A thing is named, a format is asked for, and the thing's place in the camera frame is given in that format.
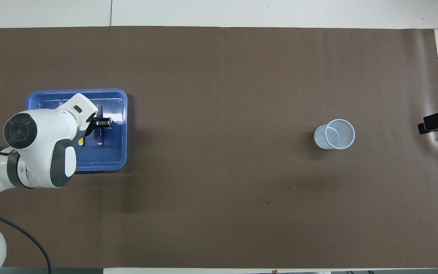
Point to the yellow pen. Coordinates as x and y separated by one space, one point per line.
81 142

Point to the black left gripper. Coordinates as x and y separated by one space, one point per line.
91 127

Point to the brown paper table mat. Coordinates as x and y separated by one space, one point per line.
219 190

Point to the purple pen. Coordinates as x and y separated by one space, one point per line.
99 137

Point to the white mesh pen cup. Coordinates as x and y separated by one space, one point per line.
321 139

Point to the blue plastic tray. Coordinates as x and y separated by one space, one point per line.
112 152

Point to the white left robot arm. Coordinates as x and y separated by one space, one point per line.
40 152

